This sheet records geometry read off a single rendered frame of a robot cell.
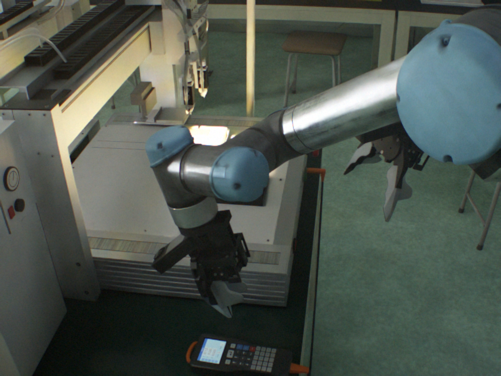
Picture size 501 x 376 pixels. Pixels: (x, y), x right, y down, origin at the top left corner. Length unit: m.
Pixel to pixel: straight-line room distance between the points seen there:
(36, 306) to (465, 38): 0.94
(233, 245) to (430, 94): 0.51
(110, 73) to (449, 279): 1.75
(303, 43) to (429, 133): 3.19
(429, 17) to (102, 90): 2.56
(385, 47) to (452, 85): 3.07
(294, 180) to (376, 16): 2.17
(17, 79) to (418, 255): 1.96
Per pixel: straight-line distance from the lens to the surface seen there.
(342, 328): 2.24
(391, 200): 1.01
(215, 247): 0.93
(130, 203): 1.41
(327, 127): 0.78
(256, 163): 0.77
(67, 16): 1.83
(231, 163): 0.76
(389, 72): 0.72
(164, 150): 0.83
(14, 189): 1.05
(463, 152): 0.51
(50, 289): 1.23
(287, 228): 1.29
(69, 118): 1.13
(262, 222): 1.31
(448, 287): 2.50
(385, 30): 3.53
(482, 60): 0.48
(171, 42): 1.56
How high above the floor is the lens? 1.63
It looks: 34 degrees down
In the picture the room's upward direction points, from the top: 1 degrees counter-clockwise
